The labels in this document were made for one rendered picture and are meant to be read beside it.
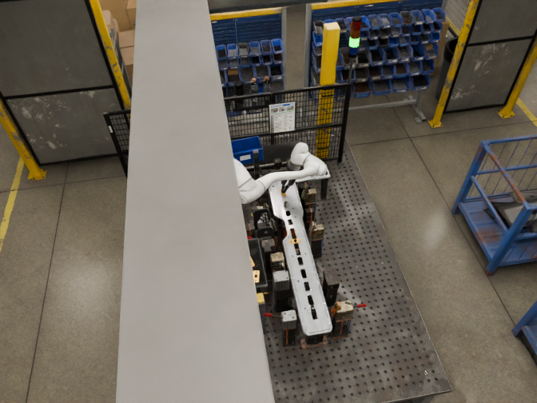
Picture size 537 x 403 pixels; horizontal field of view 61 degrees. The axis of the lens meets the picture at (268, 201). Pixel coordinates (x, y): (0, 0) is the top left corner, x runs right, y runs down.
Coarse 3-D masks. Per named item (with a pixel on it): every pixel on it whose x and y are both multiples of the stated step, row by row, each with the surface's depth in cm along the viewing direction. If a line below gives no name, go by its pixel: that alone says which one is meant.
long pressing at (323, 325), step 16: (272, 192) 359; (288, 192) 359; (272, 208) 348; (288, 208) 348; (288, 240) 328; (304, 240) 328; (288, 256) 319; (304, 256) 319; (304, 288) 302; (320, 288) 302; (304, 304) 294; (320, 304) 294; (304, 320) 287; (320, 320) 287
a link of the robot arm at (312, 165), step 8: (312, 160) 326; (320, 160) 329; (304, 168) 325; (312, 168) 323; (320, 168) 324; (264, 176) 310; (272, 176) 312; (280, 176) 314; (288, 176) 316; (296, 176) 318; (304, 176) 321; (320, 176) 329; (264, 184) 303
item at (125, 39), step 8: (104, 16) 547; (112, 24) 549; (120, 32) 581; (128, 32) 580; (112, 40) 521; (120, 40) 568; (128, 40) 568; (120, 48) 558; (128, 48) 555; (128, 56) 544; (128, 64) 532; (128, 72) 538
